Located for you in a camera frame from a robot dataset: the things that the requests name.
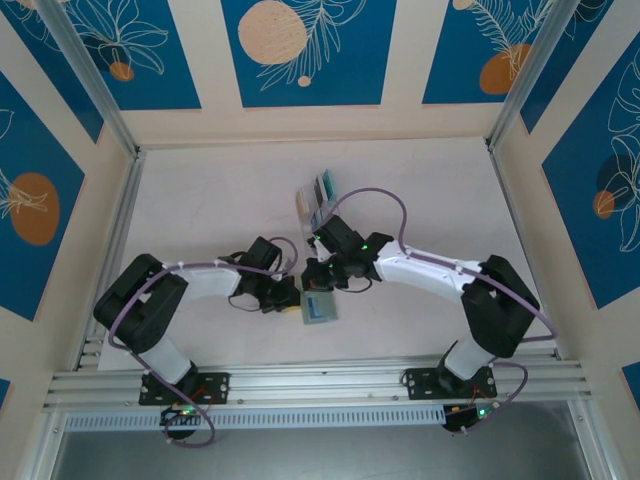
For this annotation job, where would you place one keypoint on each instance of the teal card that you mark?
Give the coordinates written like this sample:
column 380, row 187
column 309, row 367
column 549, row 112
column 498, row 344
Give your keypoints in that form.
column 329, row 183

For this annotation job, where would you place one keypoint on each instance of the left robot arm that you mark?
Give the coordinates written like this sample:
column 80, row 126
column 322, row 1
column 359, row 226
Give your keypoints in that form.
column 142, row 305

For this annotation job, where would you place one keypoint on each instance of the small circuit board green LED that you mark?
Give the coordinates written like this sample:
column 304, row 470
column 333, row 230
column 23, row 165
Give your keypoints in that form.
column 475, row 414
column 182, row 412

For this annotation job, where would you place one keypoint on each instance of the beige card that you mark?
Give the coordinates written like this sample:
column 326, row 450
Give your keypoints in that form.
column 302, row 205

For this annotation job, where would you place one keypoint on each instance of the aluminium side rail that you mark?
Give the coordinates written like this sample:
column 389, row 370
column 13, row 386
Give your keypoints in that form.
column 499, row 175
column 120, row 220

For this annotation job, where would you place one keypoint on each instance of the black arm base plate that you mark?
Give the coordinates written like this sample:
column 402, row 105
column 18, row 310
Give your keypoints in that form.
column 420, row 382
column 215, row 387

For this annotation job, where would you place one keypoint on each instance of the blue floral wall panel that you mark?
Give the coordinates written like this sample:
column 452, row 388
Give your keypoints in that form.
column 20, row 140
column 350, row 75
column 450, row 50
column 575, row 240
column 150, row 80

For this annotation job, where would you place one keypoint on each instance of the black card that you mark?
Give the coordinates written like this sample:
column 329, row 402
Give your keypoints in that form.
column 317, row 192

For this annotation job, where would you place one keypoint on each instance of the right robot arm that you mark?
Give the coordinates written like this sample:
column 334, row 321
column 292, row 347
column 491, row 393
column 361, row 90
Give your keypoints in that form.
column 500, row 310

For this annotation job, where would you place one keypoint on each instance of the aluminium corner post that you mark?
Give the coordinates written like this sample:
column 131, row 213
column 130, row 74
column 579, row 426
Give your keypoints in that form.
column 90, row 75
column 545, row 60

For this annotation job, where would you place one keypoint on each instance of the green card holder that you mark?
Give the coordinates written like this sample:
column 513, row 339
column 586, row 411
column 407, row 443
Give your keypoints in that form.
column 332, row 315

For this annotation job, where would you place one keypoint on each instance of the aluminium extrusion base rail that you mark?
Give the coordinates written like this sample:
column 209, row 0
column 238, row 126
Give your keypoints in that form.
column 325, row 382

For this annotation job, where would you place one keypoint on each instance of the clear acrylic card rack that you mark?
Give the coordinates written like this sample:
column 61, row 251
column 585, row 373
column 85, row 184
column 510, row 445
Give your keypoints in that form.
column 303, row 225

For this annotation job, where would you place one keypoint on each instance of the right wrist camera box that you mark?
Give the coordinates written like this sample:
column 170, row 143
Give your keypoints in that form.
column 312, row 243

